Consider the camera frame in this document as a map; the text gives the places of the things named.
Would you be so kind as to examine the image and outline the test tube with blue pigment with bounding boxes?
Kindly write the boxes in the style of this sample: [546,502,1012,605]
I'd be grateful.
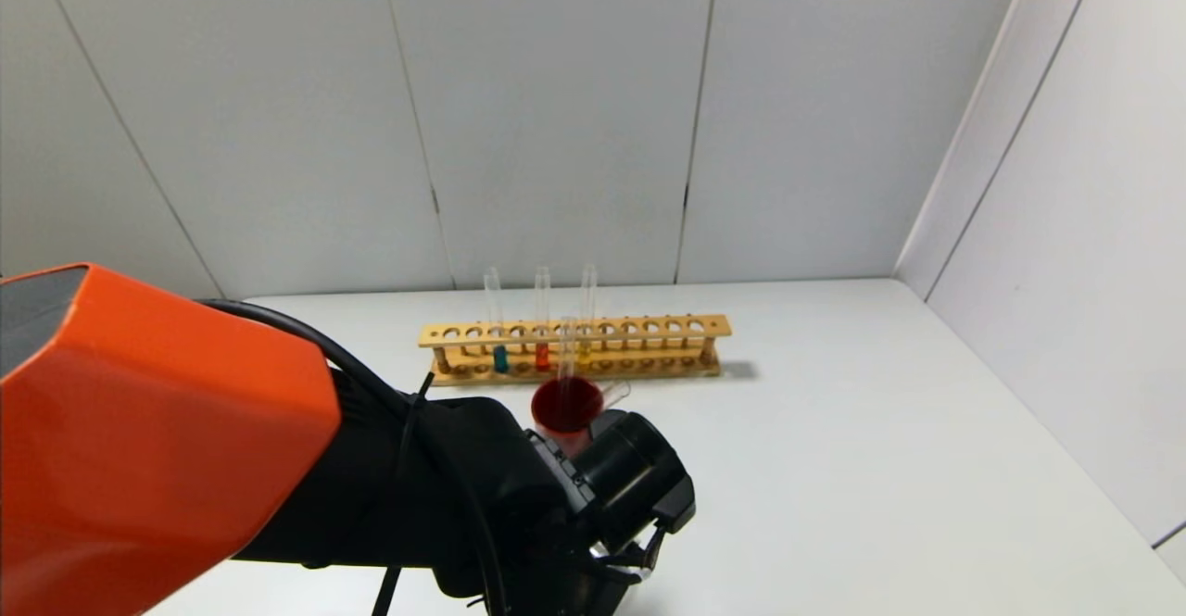
[483,267,510,374]

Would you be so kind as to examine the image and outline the test tube with yellow pigment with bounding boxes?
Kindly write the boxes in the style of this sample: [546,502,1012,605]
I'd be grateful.
[579,263,599,367]

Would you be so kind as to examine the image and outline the test tube with red pigment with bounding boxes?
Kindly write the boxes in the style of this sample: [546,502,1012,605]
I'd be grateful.
[534,265,552,372]

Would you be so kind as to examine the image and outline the wooden test tube rack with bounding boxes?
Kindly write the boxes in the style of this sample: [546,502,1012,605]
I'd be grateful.
[418,314,733,387]

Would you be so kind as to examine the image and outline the dark red plastic cup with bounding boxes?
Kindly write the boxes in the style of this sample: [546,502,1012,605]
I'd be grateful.
[531,376,605,458]

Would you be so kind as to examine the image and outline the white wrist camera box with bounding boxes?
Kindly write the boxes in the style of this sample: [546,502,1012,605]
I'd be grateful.
[649,479,697,536]

